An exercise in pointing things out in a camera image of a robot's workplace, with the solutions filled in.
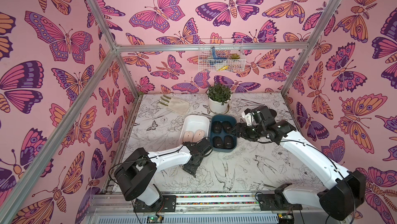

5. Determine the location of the black mouse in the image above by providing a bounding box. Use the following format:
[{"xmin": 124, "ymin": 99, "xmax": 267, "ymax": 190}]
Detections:
[
  {"xmin": 223, "ymin": 136, "xmax": 235, "ymax": 149},
  {"xmin": 212, "ymin": 121, "xmax": 222, "ymax": 134},
  {"xmin": 213, "ymin": 136, "xmax": 224, "ymax": 148},
  {"xmin": 222, "ymin": 121, "xmax": 234, "ymax": 134}
]

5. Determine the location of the pink mouse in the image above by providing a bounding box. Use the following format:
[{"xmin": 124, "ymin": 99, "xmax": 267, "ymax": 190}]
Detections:
[
  {"xmin": 182, "ymin": 131, "xmax": 194, "ymax": 143},
  {"xmin": 192, "ymin": 130, "xmax": 206, "ymax": 143}
]

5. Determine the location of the teal storage box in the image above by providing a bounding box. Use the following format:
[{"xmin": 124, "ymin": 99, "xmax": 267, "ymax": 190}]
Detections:
[{"xmin": 209, "ymin": 115, "xmax": 237, "ymax": 153}]

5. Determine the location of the white storage tray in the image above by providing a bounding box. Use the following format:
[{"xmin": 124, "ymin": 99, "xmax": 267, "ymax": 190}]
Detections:
[{"xmin": 179, "ymin": 115, "xmax": 210, "ymax": 144}]

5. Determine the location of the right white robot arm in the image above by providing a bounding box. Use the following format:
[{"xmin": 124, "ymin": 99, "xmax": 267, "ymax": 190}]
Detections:
[{"xmin": 230, "ymin": 120, "xmax": 366, "ymax": 221}]

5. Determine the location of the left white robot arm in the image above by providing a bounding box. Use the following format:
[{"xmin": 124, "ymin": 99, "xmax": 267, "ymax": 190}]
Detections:
[{"xmin": 112, "ymin": 137, "xmax": 213, "ymax": 209}]

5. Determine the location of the black round jar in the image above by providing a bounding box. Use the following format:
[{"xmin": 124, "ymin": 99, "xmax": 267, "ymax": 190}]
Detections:
[{"xmin": 270, "ymin": 109, "xmax": 277, "ymax": 117}]

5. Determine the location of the potted green plant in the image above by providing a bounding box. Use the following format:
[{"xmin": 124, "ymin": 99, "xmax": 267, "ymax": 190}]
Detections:
[{"xmin": 207, "ymin": 83, "xmax": 232, "ymax": 114}]

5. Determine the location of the beige work glove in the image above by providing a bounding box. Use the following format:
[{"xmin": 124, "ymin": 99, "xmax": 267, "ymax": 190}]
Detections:
[{"xmin": 157, "ymin": 95, "xmax": 190, "ymax": 116}]

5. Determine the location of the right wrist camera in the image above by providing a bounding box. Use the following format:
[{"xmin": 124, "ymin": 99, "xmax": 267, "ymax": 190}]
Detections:
[{"xmin": 242, "ymin": 106, "xmax": 276, "ymax": 128}]

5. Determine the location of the white wire basket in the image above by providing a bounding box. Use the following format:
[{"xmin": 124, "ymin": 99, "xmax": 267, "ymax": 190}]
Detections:
[{"xmin": 197, "ymin": 43, "xmax": 246, "ymax": 73}]

